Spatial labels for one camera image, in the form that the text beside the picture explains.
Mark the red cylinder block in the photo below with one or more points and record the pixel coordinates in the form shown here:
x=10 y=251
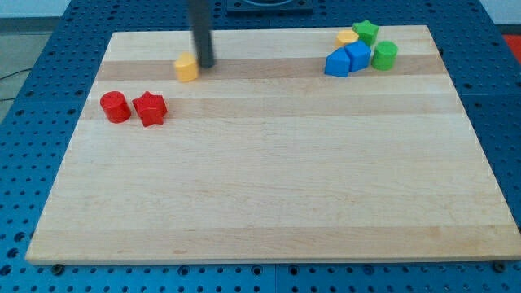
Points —
x=115 y=107

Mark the yellow hexagon block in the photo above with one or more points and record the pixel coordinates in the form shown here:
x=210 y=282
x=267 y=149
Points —
x=345 y=37

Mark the blue pentagon block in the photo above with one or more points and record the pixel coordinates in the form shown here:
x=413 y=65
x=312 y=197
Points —
x=337 y=63

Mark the red star block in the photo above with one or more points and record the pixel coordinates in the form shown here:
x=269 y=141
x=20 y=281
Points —
x=151 y=108

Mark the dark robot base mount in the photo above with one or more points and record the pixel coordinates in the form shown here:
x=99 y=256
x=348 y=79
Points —
x=236 y=7

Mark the wooden board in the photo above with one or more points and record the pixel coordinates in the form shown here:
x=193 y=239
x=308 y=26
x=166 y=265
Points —
x=266 y=159

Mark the green star block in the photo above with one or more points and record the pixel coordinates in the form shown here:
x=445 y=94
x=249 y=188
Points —
x=366 y=31

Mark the yellow heart block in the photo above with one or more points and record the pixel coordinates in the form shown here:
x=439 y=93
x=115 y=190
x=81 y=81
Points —
x=186 y=67

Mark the blue cube block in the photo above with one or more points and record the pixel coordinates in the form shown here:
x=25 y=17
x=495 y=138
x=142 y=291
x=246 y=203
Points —
x=359 y=54

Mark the green cylinder block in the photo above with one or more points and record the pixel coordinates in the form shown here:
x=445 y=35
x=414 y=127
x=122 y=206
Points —
x=384 y=56

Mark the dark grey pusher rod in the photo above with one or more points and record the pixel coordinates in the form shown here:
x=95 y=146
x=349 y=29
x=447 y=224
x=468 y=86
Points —
x=201 y=27

